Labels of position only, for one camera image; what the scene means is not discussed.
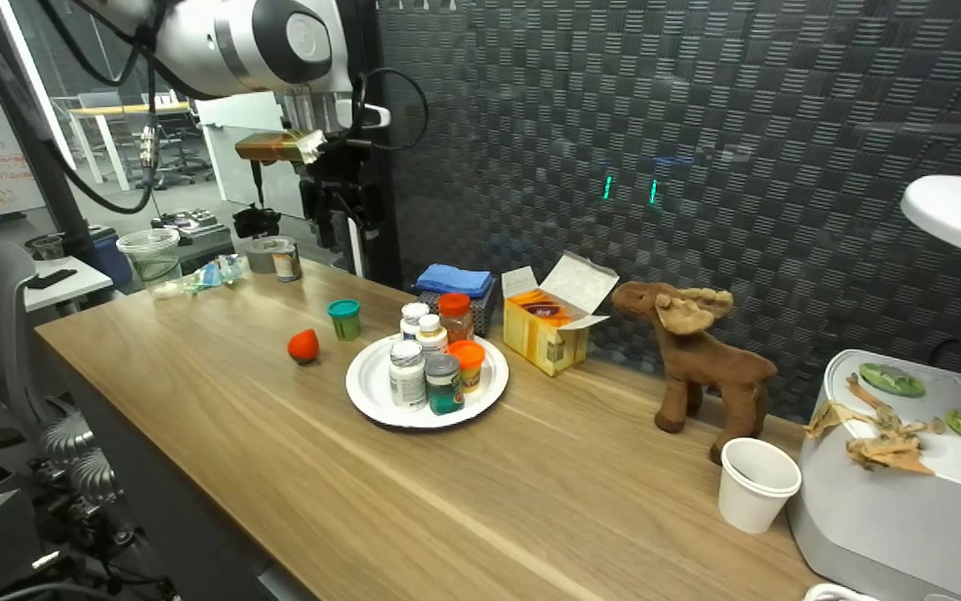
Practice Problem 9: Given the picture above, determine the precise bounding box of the white paper plate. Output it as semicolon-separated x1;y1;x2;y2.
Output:
343;330;514;433

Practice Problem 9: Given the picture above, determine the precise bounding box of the red toy strawberry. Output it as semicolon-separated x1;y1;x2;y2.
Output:
284;329;324;369

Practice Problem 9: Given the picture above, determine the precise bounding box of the small orange lid tub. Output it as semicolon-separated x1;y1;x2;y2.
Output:
444;339;492;394

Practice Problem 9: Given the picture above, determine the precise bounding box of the white paper cup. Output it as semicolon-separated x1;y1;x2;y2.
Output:
713;433;804;538

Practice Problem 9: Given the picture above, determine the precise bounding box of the white pill bottle white cap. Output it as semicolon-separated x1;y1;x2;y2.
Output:
396;301;433;345

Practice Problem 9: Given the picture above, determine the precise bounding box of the blue folded cloth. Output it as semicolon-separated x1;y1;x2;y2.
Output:
411;260;498;301

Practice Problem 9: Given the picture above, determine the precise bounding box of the clear plastic tub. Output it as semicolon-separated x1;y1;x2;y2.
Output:
114;224;183;283

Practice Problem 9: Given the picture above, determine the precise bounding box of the spice bottle with red cap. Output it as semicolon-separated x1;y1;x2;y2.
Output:
439;291;476;348

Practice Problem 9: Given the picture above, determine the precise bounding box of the small glass jar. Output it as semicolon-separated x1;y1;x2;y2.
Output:
268;235;307;283

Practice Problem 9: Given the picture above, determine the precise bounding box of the cable with silver connector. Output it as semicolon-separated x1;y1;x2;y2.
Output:
34;0;175;221

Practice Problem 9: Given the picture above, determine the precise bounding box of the white bin appliance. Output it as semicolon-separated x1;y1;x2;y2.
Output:
788;345;961;601

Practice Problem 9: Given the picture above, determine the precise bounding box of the green tub with teal lid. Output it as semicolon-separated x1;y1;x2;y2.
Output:
327;295;366;345

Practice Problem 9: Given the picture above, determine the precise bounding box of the white bowl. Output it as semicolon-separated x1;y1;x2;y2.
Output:
798;579;880;601

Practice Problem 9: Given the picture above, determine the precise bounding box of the brown moose plush toy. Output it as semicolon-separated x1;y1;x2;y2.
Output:
609;276;780;466

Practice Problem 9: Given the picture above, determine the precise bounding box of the dried leaf pile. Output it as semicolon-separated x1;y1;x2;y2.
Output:
801;378;937;479

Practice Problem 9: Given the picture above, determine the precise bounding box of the open yellow cardboard box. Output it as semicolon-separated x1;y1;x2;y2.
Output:
498;251;625;378

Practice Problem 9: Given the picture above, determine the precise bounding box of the white bottle with tan cap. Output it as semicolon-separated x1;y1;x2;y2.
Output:
417;312;450;360

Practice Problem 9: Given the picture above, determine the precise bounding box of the black metal pole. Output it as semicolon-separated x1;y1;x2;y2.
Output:
0;0;99;271

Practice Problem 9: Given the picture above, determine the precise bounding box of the clear plastic bottle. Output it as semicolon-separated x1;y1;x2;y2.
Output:
150;251;255;301

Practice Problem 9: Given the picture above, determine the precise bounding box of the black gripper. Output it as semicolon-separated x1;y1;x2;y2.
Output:
301;136;387;281

